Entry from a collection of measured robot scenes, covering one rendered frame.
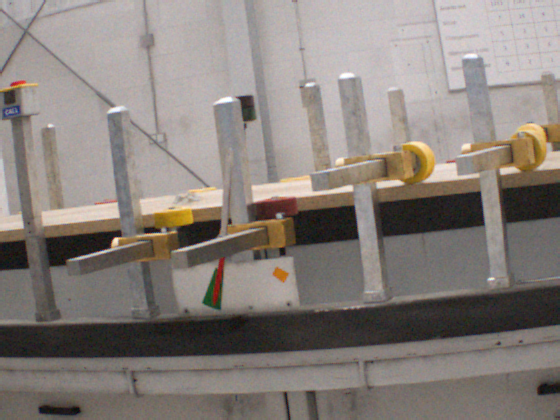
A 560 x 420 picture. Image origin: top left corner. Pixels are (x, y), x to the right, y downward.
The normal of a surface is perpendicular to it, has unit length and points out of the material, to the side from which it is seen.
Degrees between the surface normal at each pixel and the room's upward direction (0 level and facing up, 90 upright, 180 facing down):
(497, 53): 90
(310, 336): 90
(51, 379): 90
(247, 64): 90
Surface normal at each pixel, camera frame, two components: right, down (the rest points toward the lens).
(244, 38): -0.40, 0.11
